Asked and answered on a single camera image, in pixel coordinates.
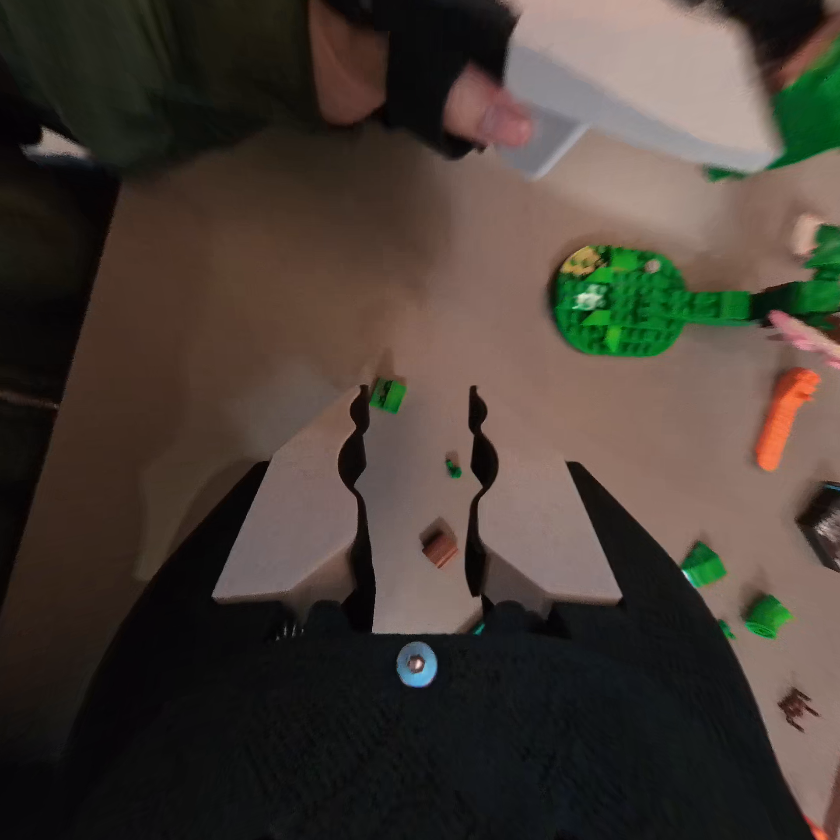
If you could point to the green lego base with stem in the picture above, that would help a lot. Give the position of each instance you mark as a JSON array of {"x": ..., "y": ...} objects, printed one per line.
[{"x": 623, "y": 305}]

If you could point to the white lego piece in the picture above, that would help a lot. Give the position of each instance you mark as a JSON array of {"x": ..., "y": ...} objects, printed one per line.
[{"x": 804, "y": 234}]

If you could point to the green lego slope piece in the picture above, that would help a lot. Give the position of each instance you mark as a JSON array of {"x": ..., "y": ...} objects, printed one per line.
[{"x": 702, "y": 565}]

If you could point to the green lego leaves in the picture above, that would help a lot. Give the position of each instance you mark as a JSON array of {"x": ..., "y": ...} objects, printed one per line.
[{"x": 828, "y": 249}]

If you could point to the pink lego flower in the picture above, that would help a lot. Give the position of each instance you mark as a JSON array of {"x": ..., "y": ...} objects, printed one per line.
[{"x": 807, "y": 338}]

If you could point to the bright green lego part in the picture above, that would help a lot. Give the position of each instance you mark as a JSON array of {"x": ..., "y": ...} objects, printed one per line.
[{"x": 810, "y": 118}]

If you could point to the green lego round piece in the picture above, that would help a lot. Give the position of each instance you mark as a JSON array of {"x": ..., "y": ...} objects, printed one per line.
[{"x": 768, "y": 617}]

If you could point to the small green lego brick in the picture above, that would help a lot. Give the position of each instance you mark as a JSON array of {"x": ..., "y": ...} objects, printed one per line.
[{"x": 387, "y": 396}]

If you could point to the dark brown lego piece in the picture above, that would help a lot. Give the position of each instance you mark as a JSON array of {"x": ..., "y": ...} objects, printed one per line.
[{"x": 796, "y": 709}]

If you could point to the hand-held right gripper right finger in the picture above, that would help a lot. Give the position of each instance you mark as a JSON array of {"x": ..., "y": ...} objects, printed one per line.
[{"x": 544, "y": 531}]

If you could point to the person's left hand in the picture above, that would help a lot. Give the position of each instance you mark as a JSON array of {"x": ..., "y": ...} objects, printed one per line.
[{"x": 426, "y": 59}]

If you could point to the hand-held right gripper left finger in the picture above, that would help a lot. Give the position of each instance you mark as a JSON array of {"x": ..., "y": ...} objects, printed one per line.
[{"x": 295, "y": 525}]

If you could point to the black box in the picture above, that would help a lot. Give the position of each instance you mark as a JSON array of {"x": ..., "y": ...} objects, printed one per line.
[{"x": 823, "y": 525}]

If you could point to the orange lego brick separator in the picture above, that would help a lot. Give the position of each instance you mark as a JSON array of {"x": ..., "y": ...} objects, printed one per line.
[{"x": 784, "y": 420}]

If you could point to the tiny green lego piece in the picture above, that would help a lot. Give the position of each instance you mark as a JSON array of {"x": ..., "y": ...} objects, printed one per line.
[{"x": 453, "y": 468}]

